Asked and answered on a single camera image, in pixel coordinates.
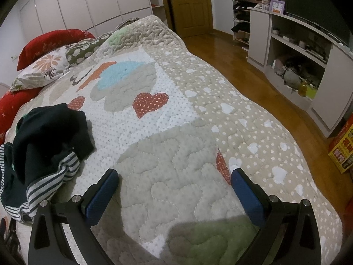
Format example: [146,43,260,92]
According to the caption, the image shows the black television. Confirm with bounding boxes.
[285,0,352,45]

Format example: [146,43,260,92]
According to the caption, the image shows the olive cloud pattern pillow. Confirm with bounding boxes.
[65,32,112,66]

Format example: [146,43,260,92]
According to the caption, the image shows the yellow red cardboard box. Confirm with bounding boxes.
[329,125,352,174]

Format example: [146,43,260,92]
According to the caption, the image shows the white tv cabinet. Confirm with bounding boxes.
[248,8,352,137]

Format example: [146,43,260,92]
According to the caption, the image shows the patchwork heart quilt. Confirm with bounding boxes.
[15,16,343,264]

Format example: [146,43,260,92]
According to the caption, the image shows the wooden door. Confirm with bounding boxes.
[171,0,213,38]

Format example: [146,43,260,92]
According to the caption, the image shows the floral white pillow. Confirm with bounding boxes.
[9,44,73,92]

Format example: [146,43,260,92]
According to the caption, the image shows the navy striped pants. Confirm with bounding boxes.
[1,104,94,223]

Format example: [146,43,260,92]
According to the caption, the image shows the cluttered shoe rack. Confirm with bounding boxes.
[231,0,270,51]

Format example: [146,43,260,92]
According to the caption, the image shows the yellow bottle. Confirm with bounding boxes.
[297,79,308,97]

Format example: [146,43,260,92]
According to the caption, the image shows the white wardrobe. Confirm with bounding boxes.
[17,0,167,41]

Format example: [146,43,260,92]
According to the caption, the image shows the long red bolster pillow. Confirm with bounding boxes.
[1,29,94,144]

